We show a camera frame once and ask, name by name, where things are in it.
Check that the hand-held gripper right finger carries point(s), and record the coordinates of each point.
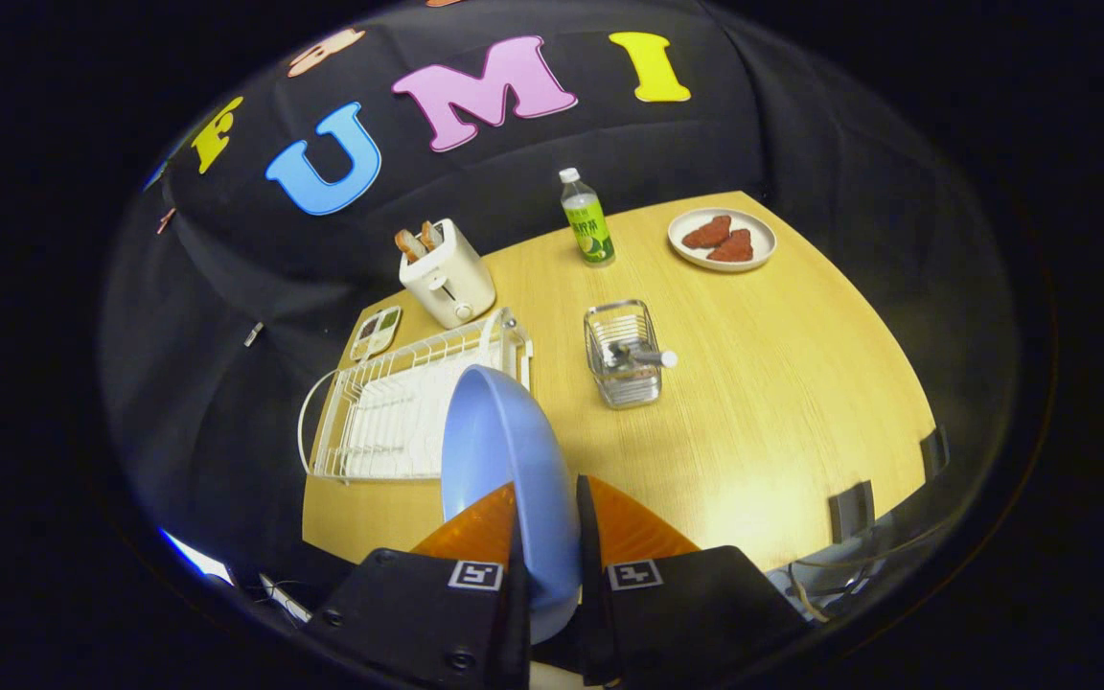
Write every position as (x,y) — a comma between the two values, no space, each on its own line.
(686,604)

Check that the metal spoon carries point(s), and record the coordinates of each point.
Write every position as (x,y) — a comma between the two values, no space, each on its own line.
(653,357)

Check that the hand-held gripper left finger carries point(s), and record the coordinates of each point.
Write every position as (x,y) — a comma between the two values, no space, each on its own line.
(418,613)

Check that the green label drink bottle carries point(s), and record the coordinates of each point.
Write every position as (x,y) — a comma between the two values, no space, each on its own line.
(588,230)

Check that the toast slice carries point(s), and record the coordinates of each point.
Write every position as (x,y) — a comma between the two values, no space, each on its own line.
(430,236)
(410,246)

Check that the white toaster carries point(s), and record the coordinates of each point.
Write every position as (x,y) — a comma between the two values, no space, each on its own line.
(447,283)

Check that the white divided seasoning tray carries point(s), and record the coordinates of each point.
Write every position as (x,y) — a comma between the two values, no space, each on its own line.
(375,333)

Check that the white plate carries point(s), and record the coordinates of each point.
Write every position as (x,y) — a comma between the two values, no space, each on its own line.
(765,240)

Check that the red meat piece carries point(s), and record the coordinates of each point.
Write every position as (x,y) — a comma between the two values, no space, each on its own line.
(732,248)
(708,233)

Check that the blue plate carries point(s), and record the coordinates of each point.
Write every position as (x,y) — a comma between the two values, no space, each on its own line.
(504,450)

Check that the small white clip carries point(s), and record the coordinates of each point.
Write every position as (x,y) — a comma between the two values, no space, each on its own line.
(253,333)

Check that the black backdrop cloth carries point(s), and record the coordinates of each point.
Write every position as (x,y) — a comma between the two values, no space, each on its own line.
(514,172)

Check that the black table clamp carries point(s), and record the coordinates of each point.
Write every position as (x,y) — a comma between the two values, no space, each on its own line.
(851,511)
(933,452)

